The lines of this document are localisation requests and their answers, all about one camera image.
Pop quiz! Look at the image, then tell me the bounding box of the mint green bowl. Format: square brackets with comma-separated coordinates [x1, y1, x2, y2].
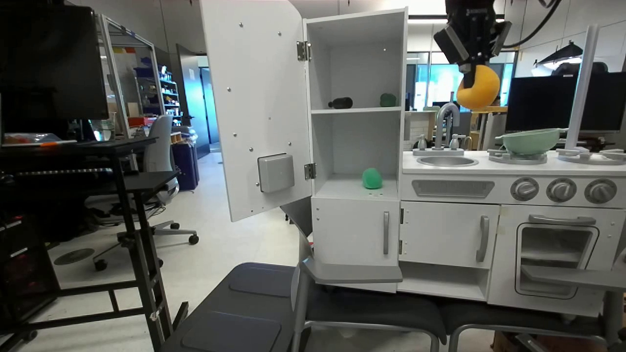
[497, 126, 564, 158]

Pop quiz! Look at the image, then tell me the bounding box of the toy oven door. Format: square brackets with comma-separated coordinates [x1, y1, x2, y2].
[488, 205, 625, 316]

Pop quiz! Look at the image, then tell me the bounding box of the grey stove knob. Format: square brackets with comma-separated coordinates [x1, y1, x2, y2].
[585, 179, 617, 203]
[511, 177, 540, 201]
[546, 177, 578, 203]

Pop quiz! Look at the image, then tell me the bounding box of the grey toy faucet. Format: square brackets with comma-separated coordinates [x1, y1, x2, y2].
[413, 101, 464, 156]

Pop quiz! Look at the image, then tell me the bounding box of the black cable bundle sleeve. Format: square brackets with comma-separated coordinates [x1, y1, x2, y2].
[501, 0, 566, 50]

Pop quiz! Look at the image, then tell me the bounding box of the black object on shelf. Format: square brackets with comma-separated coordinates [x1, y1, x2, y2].
[329, 97, 355, 109]

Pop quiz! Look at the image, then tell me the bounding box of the black desk stand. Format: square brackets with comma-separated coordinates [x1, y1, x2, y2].
[0, 134, 184, 352]

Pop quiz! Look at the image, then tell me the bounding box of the green plushie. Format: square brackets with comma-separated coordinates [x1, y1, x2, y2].
[361, 168, 384, 189]

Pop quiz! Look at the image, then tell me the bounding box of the black monitor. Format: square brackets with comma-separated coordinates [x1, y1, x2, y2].
[0, 0, 108, 140]

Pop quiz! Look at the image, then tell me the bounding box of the lower left cabinet door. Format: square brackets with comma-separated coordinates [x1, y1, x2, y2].
[314, 197, 400, 265]

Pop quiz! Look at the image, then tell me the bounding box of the grey door handle block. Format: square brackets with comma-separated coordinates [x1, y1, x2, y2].
[259, 152, 296, 193]

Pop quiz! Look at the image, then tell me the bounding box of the grey stove knob middle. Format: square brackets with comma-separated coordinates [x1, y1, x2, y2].
[546, 177, 578, 203]

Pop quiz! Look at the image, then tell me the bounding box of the yellow plushie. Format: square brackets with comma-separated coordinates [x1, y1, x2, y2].
[458, 64, 501, 109]

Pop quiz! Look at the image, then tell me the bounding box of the grey toy sink basin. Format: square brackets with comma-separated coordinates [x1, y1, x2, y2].
[417, 156, 476, 166]

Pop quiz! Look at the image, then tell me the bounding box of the white top cabinet door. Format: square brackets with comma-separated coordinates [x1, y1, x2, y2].
[200, 0, 316, 220]

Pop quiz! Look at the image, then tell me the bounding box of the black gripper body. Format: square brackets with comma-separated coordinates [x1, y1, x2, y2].
[435, 0, 513, 64]

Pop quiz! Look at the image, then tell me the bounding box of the grey folding chair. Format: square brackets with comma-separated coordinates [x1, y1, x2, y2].
[161, 261, 625, 352]

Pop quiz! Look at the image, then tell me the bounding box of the grey stove knob left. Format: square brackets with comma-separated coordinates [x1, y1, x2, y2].
[511, 177, 540, 201]

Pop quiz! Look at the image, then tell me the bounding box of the lower middle cabinet door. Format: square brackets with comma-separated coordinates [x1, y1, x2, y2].
[400, 201, 499, 269]

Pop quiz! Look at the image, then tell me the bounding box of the grey stove knob right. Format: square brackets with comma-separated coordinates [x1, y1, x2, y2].
[585, 179, 617, 203]

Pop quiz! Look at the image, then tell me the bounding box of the green object on shelf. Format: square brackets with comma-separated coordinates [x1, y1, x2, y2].
[380, 93, 398, 107]

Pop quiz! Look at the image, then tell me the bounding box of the white toy kitchen cabinet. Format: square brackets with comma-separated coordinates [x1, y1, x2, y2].
[306, 9, 625, 291]

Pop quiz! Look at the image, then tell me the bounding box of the white office chair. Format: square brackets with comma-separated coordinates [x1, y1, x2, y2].
[85, 113, 202, 271]

